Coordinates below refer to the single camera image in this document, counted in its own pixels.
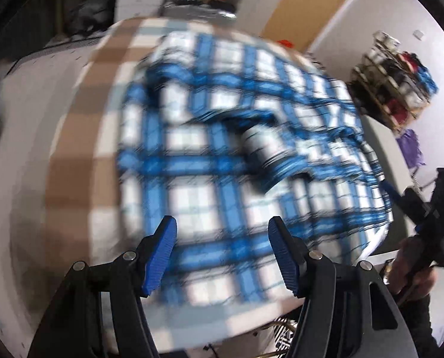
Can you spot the white carton box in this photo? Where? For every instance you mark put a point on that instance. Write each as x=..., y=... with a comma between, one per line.
x=259, y=3

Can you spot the purple cloth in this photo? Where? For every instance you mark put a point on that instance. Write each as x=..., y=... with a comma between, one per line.
x=411, y=149

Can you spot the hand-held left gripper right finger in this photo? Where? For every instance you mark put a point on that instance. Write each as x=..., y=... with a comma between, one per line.
x=284, y=253

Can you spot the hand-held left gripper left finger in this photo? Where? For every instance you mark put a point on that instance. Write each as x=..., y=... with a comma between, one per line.
x=161, y=253

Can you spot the brown checkered blanket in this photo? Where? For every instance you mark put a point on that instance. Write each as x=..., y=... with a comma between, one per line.
x=76, y=138

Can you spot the black bag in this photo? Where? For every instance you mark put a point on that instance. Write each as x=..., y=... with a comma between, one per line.
x=89, y=11

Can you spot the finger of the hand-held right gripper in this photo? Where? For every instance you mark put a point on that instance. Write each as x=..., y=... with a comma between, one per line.
x=404, y=203

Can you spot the person's right hand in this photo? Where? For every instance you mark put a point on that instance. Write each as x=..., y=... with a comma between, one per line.
x=408, y=264

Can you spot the white dotted bedsheet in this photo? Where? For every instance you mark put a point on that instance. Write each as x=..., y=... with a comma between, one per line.
x=20, y=156

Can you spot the cluttered storage shelf rack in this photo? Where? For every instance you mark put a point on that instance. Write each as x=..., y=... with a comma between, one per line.
x=393, y=82

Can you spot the blue plaid shirt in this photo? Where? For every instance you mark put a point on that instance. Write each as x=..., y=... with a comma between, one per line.
x=207, y=164

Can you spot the wooden door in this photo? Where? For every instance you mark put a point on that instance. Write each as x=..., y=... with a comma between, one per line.
x=304, y=7

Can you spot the person's right forearm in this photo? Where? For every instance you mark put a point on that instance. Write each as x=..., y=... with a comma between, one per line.
x=421, y=328

